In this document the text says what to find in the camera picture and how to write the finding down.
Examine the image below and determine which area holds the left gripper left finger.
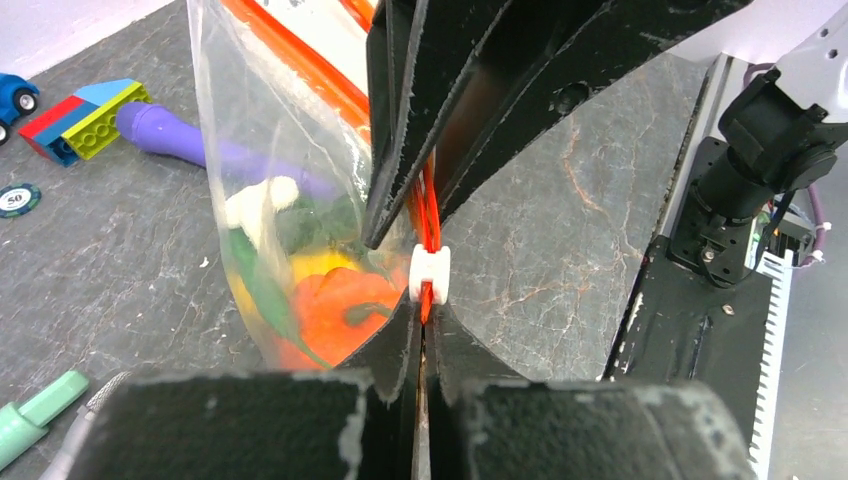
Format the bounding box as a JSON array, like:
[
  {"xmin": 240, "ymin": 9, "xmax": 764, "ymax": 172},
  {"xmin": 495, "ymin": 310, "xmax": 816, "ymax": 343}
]
[{"xmin": 69, "ymin": 301, "xmax": 421, "ymax": 479}]

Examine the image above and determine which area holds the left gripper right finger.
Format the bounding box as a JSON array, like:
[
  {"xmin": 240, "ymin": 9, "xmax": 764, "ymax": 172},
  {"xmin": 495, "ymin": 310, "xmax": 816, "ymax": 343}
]
[{"xmin": 424, "ymin": 305, "xmax": 754, "ymax": 479}]

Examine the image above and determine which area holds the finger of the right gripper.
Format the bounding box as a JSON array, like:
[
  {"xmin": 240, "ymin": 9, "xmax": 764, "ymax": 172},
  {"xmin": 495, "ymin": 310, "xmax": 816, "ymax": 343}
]
[
  {"xmin": 436, "ymin": 1, "xmax": 747, "ymax": 218},
  {"xmin": 362, "ymin": 1, "xmax": 510, "ymax": 249}
]

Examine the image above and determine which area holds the orange pumpkin toy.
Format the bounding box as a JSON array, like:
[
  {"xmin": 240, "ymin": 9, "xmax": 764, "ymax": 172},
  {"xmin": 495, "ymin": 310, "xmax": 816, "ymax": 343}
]
[{"xmin": 276, "ymin": 267, "xmax": 408, "ymax": 369}]

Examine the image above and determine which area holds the clear zip bag orange zipper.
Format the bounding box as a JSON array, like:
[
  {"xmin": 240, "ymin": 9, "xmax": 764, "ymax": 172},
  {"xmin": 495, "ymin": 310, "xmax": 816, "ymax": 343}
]
[{"xmin": 186, "ymin": 0, "xmax": 453, "ymax": 372}]

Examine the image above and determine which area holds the green chili pepper toy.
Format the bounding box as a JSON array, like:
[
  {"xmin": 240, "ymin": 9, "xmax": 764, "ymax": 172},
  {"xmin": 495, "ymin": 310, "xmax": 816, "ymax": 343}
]
[{"xmin": 226, "ymin": 228, "xmax": 331, "ymax": 369}]

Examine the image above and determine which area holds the white garlic toy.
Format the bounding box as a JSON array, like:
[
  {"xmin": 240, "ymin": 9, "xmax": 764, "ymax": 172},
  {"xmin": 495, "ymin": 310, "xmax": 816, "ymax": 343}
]
[{"xmin": 224, "ymin": 176, "xmax": 300, "ymax": 250}]

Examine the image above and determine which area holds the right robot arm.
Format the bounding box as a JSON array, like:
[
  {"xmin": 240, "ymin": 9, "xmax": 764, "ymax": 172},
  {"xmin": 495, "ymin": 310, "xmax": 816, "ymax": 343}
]
[{"xmin": 362, "ymin": 1, "xmax": 847, "ymax": 288}]

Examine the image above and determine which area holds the silver toy microphone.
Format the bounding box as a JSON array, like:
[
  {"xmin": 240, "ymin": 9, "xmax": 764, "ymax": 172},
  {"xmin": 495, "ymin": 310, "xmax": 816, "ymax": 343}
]
[{"xmin": 39, "ymin": 371, "xmax": 133, "ymax": 480}]

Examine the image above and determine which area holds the multicolour brick stack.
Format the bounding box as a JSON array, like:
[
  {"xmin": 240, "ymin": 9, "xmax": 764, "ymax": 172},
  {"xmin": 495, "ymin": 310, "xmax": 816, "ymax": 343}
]
[{"xmin": 19, "ymin": 78, "xmax": 153, "ymax": 167}]

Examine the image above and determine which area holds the blue toy car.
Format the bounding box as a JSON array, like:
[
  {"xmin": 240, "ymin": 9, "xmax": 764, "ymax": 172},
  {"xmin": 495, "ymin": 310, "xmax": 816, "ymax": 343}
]
[{"xmin": 1, "ymin": 73, "xmax": 40, "ymax": 145}]

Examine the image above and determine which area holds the small round badge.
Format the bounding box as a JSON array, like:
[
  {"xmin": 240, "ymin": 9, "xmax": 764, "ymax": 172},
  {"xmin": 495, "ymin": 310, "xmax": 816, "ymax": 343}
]
[{"xmin": 1, "ymin": 183, "xmax": 42, "ymax": 219}]

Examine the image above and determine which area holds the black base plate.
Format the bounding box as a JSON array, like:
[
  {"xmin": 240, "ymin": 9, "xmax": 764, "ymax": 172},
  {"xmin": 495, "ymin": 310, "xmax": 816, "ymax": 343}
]
[{"xmin": 599, "ymin": 135, "xmax": 816, "ymax": 465}]

